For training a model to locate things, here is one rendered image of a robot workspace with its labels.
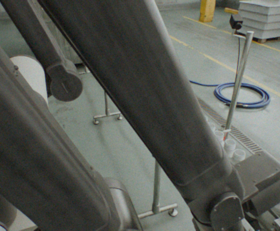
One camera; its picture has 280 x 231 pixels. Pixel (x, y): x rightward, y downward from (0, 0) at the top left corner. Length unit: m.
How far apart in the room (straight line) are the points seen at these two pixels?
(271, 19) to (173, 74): 6.82
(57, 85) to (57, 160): 0.45
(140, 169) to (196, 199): 2.23
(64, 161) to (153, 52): 0.09
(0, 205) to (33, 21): 0.36
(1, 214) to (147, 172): 2.08
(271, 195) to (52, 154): 0.27
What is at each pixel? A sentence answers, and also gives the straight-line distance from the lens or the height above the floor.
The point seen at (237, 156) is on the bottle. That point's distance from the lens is 0.91.
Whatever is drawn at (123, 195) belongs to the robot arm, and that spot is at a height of 1.49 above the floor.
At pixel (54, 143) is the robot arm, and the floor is 1.61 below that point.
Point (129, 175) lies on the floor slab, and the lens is 2.41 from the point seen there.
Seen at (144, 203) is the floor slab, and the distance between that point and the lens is 2.20.
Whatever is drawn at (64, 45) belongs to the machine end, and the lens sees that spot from 4.68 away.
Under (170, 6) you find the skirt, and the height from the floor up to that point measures 0.11.
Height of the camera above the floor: 1.72
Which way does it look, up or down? 32 degrees down
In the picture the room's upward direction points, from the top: straight up
